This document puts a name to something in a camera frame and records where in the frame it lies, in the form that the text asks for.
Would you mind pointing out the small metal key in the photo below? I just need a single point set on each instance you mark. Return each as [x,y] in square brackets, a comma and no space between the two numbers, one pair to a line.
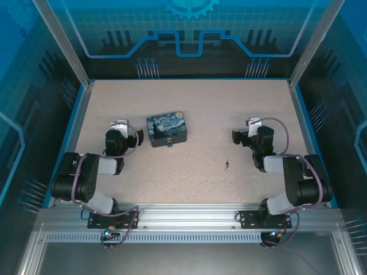
[226,164]

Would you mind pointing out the starry night painted tin box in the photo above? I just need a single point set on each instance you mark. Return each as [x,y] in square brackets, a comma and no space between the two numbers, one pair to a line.
[167,126]

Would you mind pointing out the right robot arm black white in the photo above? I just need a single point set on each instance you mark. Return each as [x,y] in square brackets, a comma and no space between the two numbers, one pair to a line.
[304,186]

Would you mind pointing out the small LED connector board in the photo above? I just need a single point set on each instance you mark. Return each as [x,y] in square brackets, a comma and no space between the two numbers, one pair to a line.
[276,234]
[109,233]

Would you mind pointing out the metal tray panel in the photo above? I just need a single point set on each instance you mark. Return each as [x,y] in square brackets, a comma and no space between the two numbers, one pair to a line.
[186,257]

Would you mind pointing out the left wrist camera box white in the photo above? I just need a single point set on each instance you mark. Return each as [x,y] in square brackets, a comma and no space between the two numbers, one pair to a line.
[121,127]

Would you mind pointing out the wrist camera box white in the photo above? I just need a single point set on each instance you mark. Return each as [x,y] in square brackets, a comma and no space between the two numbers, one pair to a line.
[254,126]
[121,127]

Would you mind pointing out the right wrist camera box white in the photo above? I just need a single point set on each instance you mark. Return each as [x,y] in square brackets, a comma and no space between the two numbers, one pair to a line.
[254,126]

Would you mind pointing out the aluminium side rail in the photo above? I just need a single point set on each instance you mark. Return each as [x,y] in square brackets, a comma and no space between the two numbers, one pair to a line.
[75,137]
[306,137]

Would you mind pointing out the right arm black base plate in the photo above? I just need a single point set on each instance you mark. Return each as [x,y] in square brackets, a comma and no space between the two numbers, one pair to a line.
[249,219]

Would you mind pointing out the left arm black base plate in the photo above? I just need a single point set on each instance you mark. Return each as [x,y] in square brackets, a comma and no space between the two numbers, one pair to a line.
[97,222]

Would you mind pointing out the aluminium mounting rail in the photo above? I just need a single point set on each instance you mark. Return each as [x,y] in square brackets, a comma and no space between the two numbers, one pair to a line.
[186,215]

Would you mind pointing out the aluminium frame post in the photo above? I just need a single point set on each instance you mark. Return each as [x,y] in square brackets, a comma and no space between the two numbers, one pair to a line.
[69,48]
[311,48]

